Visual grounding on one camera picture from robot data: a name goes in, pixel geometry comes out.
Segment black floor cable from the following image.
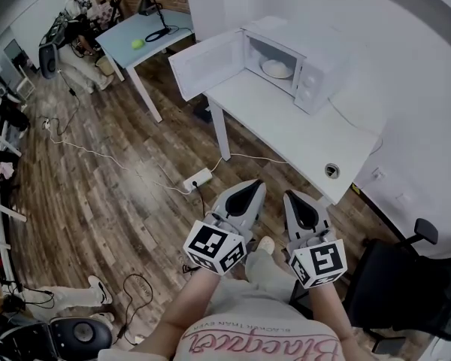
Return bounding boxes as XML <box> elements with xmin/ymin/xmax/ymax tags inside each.
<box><xmin>180</xmin><ymin>180</ymin><xmax>208</xmax><ymax>276</ymax></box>

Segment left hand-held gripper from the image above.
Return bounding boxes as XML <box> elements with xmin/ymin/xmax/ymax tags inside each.
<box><xmin>183</xmin><ymin>179</ymin><xmax>267</xmax><ymax>276</ymax></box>

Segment person's white shoe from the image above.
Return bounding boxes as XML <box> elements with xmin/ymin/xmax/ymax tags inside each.
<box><xmin>256</xmin><ymin>235</ymin><xmax>276</xmax><ymax>255</ymax></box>

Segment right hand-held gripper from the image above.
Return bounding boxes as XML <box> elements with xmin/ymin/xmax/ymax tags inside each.
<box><xmin>283</xmin><ymin>190</ymin><xmax>348</xmax><ymax>289</ymax></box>

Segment person's right forearm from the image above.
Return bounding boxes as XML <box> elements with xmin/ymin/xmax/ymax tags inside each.
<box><xmin>307</xmin><ymin>282</ymin><xmax>365</xmax><ymax>361</ymax></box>

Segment beige waste bin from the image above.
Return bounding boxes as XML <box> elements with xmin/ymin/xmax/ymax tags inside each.
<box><xmin>95</xmin><ymin>55</ymin><xmax>116</xmax><ymax>77</ymax></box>

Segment black ring-base stand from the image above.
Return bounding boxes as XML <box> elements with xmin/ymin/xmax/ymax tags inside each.
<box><xmin>144</xmin><ymin>0</ymin><xmax>172</xmax><ymax>44</ymax></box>

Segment long white floor cable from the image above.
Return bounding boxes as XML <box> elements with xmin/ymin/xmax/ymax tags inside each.
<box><xmin>43</xmin><ymin>118</ymin><xmax>193</xmax><ymax>196</ymax></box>

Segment white cable to wall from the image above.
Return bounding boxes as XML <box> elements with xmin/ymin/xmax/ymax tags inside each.
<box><xmin>209</xmin><ymin>152</ymin><xmax>289</xmax><ymax>173</ymax></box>

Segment person's left forearm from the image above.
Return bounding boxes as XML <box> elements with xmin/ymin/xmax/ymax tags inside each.
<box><xmin>133</xmin><ymin>267</ymin><xmax>221</xmax><ymax>361</ymax></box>

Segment black round-hub chair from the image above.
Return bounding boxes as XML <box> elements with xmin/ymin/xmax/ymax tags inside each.
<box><xmin>38</xmin><ymin>42</ymin><xmax>60</xmax><ymax>80</ymax></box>
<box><xmin>0</xmin><ymin>316</ymin><xmax>114</xmax><ymax>361</ymax></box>

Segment white table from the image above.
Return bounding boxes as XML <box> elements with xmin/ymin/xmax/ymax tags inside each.
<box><xmin>202</xmin><ymin>65</ymin><xmax>380</xmax><ymax>206</ymax></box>

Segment person's pink print shirt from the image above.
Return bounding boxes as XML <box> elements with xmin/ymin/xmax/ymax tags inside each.
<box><xmin>97</xmin><ymin>314</ymin><xmax>347</xmax><ymax>361</ymax></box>

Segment person's light grey trousers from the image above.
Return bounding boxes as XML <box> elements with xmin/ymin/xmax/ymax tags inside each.
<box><xmin>206</xmin><ymin>248</ymin><xmax>309</xmax><ymax>321</ymax></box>

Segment white round plate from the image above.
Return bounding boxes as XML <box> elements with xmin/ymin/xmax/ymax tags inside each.
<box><xmin>259</xmin><ymin>59</ymin><xmax>294</xmax><ymax>80</ymax></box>

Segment looped black cable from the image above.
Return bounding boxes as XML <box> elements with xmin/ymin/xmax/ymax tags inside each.
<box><xmin>112</xmin><ymin>272</ymin><xmax>155</xmax><ymax>345</ymax></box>

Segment light blue table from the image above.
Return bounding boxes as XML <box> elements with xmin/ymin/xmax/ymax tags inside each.
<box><xmin>95</xmin><ymin>8</ymin><xmax>195</xmax><ymax>123</ymax></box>

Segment white microwave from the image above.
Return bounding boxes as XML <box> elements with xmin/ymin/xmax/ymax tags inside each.
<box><xmin>168</xmin><ymin>16</ymin><xmax>353</xmax><ymax>117</ymax></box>

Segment black mesh office chair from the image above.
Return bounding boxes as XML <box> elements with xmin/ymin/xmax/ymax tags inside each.
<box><xmin>344</xmin><ymin>218</ymin><xmax>451</xmax><ymax>355</ymax></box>

